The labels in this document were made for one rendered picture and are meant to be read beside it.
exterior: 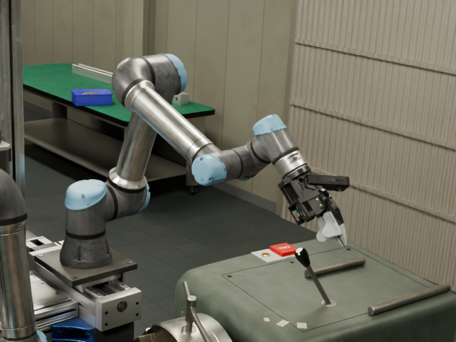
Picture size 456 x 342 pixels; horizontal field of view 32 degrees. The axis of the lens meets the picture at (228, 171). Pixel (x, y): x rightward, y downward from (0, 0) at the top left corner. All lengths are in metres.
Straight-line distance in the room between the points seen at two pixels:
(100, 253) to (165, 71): 0.57
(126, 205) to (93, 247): 0.16
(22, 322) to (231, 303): 0.50
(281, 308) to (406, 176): 3.45
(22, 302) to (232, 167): 0.58
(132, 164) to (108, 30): 5.60
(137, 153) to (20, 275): 0.64
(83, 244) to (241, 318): 0.62
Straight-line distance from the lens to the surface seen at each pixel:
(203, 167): 1.91
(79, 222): 2.34
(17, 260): 1.83
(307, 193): 1.95
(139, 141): 2.31
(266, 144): 1.96
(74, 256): 2.37
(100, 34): 8.03
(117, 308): 2.32
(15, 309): 1.87
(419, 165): 5.28
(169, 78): 2.21
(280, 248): 2.29
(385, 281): 2.19
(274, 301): 2.01
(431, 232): 5.32
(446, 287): 2.17
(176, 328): 1.90
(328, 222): 1.94
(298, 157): 1.95
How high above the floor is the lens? 2.14
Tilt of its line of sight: 17 degrees down
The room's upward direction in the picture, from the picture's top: 3 degrees clockwise
